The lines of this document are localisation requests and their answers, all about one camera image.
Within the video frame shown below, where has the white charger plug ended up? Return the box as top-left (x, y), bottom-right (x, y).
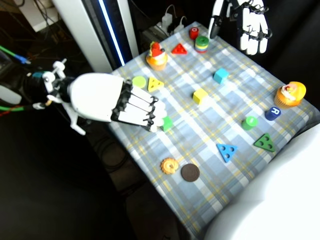
top-left (161, 12), bottom-right (174, 28)

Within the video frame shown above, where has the blue cylinder with letter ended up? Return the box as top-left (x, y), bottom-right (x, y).
top-left (264, 106), bottom-right (282, 122)

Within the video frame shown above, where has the yellow toy cube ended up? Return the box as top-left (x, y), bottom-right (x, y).
top-left (192, 87), bottom-right (209, 105)

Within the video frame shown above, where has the strawberry toy cupcake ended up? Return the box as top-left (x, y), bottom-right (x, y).
top-left (145, 41), bottom-right (169, 72)

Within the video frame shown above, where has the black coiled cable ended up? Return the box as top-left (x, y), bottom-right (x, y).
top-left (92, 138), bottom-right (128, 175)

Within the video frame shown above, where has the blue triangle block with holes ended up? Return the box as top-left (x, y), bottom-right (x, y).
top-left (216, 143), bottom-right (239, 164)

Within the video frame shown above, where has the green toy cylinder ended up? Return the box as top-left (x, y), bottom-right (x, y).
top-left (241, 115), bottom-right (259, 131)

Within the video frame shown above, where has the white pillar with blue strip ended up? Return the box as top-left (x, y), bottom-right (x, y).
top-left (51, 0), bottom-right (140, 73)

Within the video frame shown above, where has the green toy cube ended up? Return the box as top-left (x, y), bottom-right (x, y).
top-left (160, 116), bottom-right (174, 133)

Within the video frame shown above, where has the yellow swirl biscuit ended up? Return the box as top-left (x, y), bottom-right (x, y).
top-left (160, 157), bottom-right (180, 175)

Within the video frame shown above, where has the blue toy cube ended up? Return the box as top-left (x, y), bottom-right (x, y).
top-left (213, 67), bottom-right (230, 85)

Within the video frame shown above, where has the green triangle block with holes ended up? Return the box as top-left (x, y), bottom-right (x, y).
top-left (253, 132), bottom-right (276, 153)

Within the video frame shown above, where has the brown round sandwich cookie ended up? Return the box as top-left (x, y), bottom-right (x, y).
top-left (180, 163), bottom-right (201, 183)

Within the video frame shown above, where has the yellow triangle block with holes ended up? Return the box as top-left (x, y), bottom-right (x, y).
top-left (147, 76), bottom-right (165, 93)

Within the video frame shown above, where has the coloured ring stack toy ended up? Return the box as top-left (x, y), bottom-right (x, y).
top-left (194, 35), bottom-right (209, 54)

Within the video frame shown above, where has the blue plaid tablecloth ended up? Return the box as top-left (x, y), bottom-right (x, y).
top-left (108, 21), bottom-right (320, 240)

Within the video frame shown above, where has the white robot torso shell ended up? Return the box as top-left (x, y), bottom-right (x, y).
top-left (203, 123), bottom-right (320, 240)

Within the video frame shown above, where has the red triangle block with holes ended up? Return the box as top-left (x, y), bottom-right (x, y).
top-left (171, 42), bottom-right (188, 56)

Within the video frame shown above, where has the red toy cylinder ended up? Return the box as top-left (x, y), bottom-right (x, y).
top-left (188, 26), bottom-right (200, 41)

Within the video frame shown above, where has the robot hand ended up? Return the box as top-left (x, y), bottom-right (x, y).
top-left (208, 0), bottom-right (274, 56)
top-left (68, 72), bottom-right (168, 133)

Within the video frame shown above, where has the orange toy cupcake yellow cream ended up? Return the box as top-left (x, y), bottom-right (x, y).
top-left (273, 81), bottom-right (307, 110)

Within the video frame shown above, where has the green round sandwich cookie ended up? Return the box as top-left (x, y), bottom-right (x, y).
top-left (131, 75), bottom-right (147, 89)

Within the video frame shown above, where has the green cable with blue plug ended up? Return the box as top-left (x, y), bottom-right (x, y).
top-left (0, 45), bottom-right (32, 65)

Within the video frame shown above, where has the white power strip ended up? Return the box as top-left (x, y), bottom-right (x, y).
top-left (155, 21), bottom-right (187, 37)

